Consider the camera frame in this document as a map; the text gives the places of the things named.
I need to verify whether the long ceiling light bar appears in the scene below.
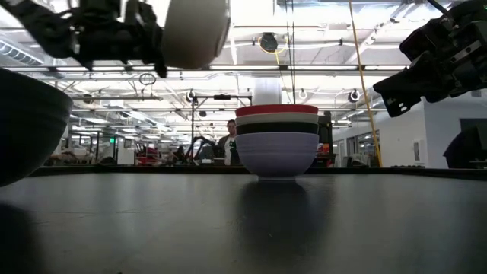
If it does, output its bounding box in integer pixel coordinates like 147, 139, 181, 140
3, 65, 408, 72

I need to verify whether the black metal frame rig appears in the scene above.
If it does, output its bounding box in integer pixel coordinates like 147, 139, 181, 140
191, 94, 253, 132

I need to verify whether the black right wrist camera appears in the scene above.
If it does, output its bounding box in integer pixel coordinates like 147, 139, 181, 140
399, 17, 448, 56

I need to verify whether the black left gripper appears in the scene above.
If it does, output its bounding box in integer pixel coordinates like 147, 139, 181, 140
74, 0, 168, 79

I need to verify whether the grey ceiling pipe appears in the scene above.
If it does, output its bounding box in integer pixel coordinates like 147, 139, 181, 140
72, 95, 164, 102

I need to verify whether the hanging black cable loop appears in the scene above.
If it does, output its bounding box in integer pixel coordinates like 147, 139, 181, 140
138, 72, 158, 87

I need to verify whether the black bowl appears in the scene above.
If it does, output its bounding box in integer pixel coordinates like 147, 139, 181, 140
235, 121, 320, 135

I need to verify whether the red bowl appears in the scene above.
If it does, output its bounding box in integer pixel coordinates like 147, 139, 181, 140
234, 104, 320, 118

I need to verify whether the yellow hanging cable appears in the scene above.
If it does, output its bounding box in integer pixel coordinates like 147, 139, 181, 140
348, 0, 384, 168

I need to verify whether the person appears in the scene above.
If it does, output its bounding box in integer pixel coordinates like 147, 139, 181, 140
217, 119, 241, 167
443, 125, 487, 170

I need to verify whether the lavender ribbed bowl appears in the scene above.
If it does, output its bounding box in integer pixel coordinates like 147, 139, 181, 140
234, 132, 320, 182

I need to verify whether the black cabinet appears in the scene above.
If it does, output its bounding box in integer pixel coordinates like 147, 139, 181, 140
317, 112, 334, 168

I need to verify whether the dark grey ribbed bowl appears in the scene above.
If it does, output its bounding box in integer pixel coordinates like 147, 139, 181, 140
0, 67, 74, 187

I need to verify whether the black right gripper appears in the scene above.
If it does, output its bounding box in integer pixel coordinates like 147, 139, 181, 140
373, 21, 487, 118

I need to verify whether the white bowl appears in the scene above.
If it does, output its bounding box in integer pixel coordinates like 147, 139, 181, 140
234, 112, 320, 127

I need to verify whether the white building column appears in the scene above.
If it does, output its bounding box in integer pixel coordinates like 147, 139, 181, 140
252, 78, 283, 107

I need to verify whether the cream ribbed bowl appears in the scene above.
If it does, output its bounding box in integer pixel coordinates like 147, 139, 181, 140
161, 0, 232, 70

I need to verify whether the black ceiling cord reel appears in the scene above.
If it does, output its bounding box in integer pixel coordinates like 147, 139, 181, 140
258, 32, 279, 53

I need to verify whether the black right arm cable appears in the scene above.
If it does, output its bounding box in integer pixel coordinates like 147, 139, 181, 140
425, 0, 456, 18

